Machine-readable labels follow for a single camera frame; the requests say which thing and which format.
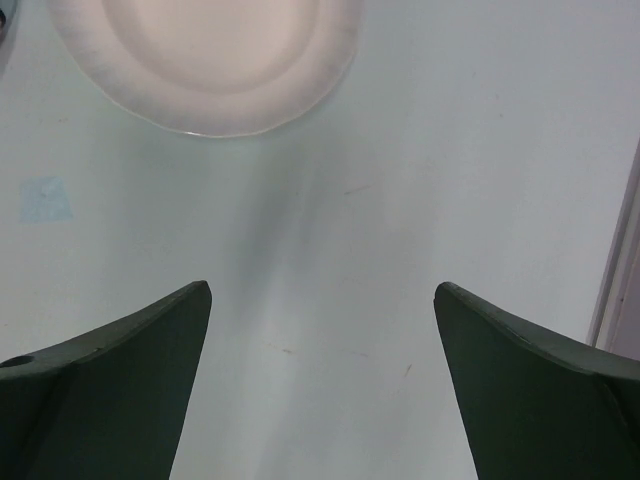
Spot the white paper plate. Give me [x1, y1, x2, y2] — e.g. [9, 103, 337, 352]
[47, 1, 364, 138]

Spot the blue tape patch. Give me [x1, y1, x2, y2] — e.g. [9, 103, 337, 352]
[19, 176, 73, 224]

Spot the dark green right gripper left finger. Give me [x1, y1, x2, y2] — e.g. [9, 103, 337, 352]
[1, 281, 212, 479]

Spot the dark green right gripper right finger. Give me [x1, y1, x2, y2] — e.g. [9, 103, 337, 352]
[434, 282, 639, 479]

